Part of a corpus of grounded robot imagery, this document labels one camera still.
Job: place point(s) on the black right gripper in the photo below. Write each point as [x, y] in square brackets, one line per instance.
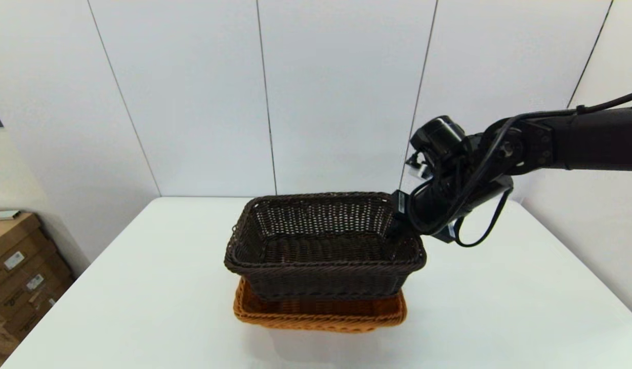
[439, 210]

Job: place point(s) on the dark brown wicker basket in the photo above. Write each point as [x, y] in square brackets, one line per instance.
[321, 279]

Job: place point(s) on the orange wicker basket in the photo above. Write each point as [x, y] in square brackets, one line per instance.
[321, 316]

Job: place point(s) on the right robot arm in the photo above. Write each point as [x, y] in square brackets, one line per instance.
[592, 141]

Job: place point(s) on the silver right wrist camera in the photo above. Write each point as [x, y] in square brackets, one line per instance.
[417, 169]

